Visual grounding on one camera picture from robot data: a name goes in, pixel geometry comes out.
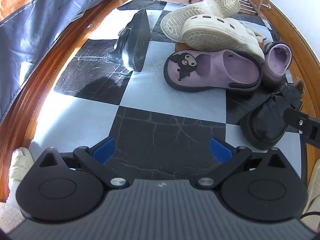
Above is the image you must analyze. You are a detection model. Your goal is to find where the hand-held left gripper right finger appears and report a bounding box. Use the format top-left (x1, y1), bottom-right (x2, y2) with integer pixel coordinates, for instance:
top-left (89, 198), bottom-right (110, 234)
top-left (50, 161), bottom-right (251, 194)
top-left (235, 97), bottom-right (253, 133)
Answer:
top-left (195, 137), bottom-right (284, 189)

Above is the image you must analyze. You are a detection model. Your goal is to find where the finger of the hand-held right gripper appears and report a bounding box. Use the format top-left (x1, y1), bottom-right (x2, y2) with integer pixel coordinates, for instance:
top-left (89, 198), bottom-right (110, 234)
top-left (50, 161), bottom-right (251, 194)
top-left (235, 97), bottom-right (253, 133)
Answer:
top-left (283, 107), bottom-right (320, 145)

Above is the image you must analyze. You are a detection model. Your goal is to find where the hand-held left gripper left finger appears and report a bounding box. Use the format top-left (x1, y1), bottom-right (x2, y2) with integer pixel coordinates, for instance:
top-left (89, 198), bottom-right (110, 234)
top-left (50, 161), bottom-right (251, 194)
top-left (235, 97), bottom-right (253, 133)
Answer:
top-left (37, 137), bottom-right (129, 189)

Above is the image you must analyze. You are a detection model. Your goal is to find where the black leather shoe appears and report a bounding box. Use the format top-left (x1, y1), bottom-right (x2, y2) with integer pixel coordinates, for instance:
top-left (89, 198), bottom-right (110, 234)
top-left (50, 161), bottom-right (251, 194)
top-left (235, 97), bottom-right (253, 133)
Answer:
top-left (239, 84), bottom-right (304, 151)
top-left (107, 8), bottom-right (151, 72)

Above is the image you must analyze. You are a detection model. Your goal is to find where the purple clog black sole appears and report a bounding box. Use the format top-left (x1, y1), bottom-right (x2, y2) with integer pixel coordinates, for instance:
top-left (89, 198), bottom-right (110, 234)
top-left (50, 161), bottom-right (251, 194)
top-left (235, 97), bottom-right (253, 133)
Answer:
top-left (163, 49), bottom-right (263, 96)
top-left (261, 42), bottom-right (293, 88)

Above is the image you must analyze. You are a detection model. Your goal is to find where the brown fleece slipper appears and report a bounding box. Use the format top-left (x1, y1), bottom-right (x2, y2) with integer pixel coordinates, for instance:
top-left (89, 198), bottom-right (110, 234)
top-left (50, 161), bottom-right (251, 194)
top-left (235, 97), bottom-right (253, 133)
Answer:
top-left (175, 21), bottom-right (268, 53)

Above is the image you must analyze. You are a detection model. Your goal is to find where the cream clog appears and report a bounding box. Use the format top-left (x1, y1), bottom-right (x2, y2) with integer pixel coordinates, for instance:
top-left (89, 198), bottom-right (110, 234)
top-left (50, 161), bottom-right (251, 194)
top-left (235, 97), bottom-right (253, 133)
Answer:
top-left (181, 15), bottom-right (265, 63)
top-left (160, 0), bottom-right (241, 43)

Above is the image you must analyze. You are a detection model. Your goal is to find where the person's cream quilted slipper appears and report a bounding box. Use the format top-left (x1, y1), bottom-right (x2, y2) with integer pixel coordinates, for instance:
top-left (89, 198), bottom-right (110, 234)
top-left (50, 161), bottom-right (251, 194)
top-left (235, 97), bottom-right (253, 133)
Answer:
top-left (9, 147), bottom-right (34, 203)
top-left (301, 159), bottom-right (320, 219)

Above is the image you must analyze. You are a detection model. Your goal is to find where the black and grey checkered mat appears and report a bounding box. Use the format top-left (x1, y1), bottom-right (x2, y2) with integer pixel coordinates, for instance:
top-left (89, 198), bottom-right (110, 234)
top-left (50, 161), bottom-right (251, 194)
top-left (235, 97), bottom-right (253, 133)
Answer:
top-left (30, 0), bottom-right (304, 180)

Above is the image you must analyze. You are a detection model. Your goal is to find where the orange and blue bed sheet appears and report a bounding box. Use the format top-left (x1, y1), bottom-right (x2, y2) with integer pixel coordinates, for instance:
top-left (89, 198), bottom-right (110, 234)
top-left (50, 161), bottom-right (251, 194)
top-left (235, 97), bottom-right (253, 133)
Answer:
top-left (0, 0), bottom-right (128, 125)

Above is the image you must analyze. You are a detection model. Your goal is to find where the black cable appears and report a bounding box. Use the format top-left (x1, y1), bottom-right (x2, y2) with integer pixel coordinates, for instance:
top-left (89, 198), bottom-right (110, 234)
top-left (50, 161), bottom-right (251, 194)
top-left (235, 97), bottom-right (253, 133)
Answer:
top-left (300, 212), bottom-right (320, 220)

